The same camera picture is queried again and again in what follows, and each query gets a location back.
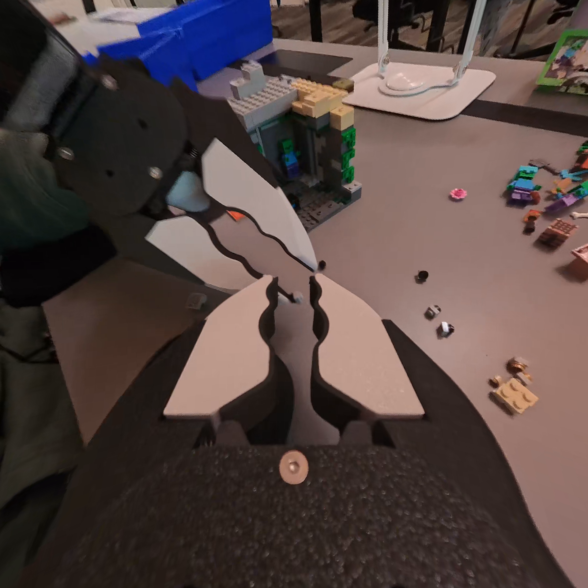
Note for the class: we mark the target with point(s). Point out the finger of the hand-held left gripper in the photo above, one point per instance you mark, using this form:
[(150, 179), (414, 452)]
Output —
[(193, 248), (257, 197)]

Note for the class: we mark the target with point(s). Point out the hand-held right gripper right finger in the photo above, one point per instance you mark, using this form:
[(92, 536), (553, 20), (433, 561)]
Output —
[(367, 367)]

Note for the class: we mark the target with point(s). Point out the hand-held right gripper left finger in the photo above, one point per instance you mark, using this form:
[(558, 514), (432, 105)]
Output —
[(220, 367)]

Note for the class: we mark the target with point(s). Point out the tan toy brick with clip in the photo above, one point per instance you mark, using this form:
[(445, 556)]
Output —
[(514, 394)]

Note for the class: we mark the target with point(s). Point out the tiny pale toy piece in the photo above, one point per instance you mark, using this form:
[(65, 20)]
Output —
[(518, 365)]

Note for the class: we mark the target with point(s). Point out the person's left forearm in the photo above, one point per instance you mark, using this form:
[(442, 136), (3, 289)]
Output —
[(36, 202)]

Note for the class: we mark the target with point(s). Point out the grey desk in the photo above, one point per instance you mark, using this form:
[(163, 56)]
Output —
[(413, 229)]

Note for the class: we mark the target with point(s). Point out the green toy zombie figure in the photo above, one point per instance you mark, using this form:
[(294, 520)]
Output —
[(289, 158)]

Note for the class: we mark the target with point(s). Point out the grey square toy tile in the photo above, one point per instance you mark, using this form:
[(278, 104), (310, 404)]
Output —
[(197, 301)]

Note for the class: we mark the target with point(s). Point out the small black white toy piece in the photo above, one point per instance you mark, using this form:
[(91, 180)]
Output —
[(445, 328), (432, 311)]

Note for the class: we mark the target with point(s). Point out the toy brick building model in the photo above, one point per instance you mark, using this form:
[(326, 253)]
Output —
[(298, 101)]

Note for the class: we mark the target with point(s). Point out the pink toy flower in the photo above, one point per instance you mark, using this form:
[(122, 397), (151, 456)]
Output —
[(458, 194)]

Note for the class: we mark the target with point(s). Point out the dark brown toy cube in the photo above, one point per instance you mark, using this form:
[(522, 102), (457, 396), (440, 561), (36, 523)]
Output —
[(557, 232)]

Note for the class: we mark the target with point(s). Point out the light brown toy cube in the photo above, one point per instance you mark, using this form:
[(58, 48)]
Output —
[(581, 257)]

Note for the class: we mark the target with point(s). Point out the heap of colourful toy pieces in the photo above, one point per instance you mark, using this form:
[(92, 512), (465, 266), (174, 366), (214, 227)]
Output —
[(523, 183)]

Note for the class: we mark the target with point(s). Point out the green toy set box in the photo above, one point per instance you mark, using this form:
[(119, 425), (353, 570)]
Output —
[(565, 59)]

